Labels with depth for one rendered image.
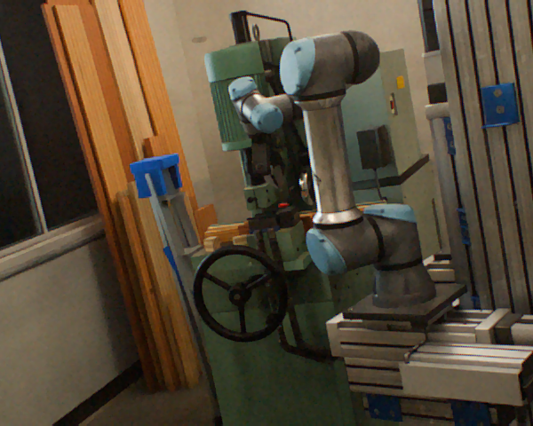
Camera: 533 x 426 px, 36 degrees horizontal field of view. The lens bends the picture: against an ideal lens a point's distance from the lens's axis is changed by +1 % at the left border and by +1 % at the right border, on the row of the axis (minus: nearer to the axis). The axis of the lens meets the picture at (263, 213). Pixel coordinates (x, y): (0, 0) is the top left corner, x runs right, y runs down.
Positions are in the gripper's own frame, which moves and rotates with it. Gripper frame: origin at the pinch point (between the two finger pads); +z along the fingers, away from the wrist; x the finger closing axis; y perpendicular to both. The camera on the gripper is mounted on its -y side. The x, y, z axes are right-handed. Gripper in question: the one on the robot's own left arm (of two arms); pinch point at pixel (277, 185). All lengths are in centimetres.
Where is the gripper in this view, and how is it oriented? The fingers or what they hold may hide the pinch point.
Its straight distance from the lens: 242.8
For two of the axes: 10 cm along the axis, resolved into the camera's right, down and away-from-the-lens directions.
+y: 1.6, -6.7, 7.3
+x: -9.4, 1.3, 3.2
